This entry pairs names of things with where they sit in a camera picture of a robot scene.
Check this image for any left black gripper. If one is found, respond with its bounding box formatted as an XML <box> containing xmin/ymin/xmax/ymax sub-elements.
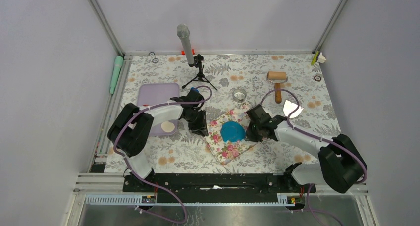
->
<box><xmin>184</xmin><ymin>109</ymin><xmax>208</xmax><ymax>137</ymax></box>

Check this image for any metal scraper wooden handle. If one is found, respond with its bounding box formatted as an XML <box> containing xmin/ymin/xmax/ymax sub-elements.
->
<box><xmin>283</xmin><ymin>100</ymin><xmax>304</xmax><ymax>118</ymax></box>

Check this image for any floral cutting board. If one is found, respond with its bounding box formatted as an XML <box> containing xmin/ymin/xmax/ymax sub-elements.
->
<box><xmin>204</xmin><ymin>103</ymin><xmax>260</xmax><ymax>165</ymax></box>

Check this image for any wooden rolling pin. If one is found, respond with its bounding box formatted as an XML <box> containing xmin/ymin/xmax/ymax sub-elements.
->
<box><xmin>266</xmin><ymin>71</ymin><xmax>288</xmax><ymax>104</ymax></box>

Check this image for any purple tray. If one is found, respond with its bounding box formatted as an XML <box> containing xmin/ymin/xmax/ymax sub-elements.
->
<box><xmin>136</xmin><ymin>83</ymin><xmax>180</xmax><ymax>136</ymax></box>

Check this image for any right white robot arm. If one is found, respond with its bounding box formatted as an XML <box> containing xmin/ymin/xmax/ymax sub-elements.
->
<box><xmin>245</xmin><ymin>105</ymin><xmax>368</xmax><ymax>193</ymax></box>

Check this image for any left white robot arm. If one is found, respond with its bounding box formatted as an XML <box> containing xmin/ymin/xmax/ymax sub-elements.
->
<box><xmin>107</xmin><ymin>89</ymin><xmax>209</xmax><ymax>192</ymax></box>

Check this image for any beige dough disc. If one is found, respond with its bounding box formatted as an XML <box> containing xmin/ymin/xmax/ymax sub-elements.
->
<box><xmin>160</xmin><ymin>121</ymin><xmax>175</xmax><ymax>133</ymax></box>

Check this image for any floral tablecloth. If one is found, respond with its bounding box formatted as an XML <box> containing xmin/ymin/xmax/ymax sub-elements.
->
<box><xmin>121</xmin><ymin>55</ymin><xmax>341</xmax><ymax>173</ymax></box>

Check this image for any black microphone tripod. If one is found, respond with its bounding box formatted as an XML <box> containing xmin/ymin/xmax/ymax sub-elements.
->
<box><xmin>181</xmin><ymin>54</ymin><xmax>218</xmax><ymax>91</ymax></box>

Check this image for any red clip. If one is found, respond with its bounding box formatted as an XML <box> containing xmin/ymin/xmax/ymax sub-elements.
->
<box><xmin>181</xmin><ymin>49</ymin><xmax>195</xmax><ymax>55</ymax></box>

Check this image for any white clip in corner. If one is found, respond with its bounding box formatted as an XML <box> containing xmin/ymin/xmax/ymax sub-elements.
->
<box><xmin>317</xmin><ymin>52</ymin><xmax>326</xmax><ymax>63</ymax></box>

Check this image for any grey microphone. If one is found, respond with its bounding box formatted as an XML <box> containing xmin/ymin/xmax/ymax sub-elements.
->
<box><xmin>177</xmin><ymin>24</ymin><xmax>195</xmax><ymax>67</ymax></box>

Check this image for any green marker pen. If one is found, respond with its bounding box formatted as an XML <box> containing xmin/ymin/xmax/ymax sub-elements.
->
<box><xmin>109</xmin><ymin>56</ymin><xmax>124</xmax><ymax>95</ymax></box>

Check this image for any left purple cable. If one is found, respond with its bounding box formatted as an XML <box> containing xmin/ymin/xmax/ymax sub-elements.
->
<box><xmin>113</xmin><ymin>85</ymin><xmax>213</xmax><ymax>224</ymax></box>

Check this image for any purple cable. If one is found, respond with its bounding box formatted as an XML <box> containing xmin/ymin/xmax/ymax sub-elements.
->
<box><xmin>113</xmin><ymin>85</ymin><xmax>213</xmax><ymax>224</ymax></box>
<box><xmin>260</xmin><ymin>89</ymin><xmax>368</xmax><ymax>226</ymax></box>

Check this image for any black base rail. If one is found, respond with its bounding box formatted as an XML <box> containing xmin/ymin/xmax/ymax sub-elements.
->
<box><xmin>123</xmin><ymin>173</ymin><xmax>316</xmax><ymax>203</ymax></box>

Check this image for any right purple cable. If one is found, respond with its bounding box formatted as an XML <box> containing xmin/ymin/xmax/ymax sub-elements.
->
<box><xmin>260</xmin><ymin>89</ymin><xmax>368</xmax><ymax>226</ymax></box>

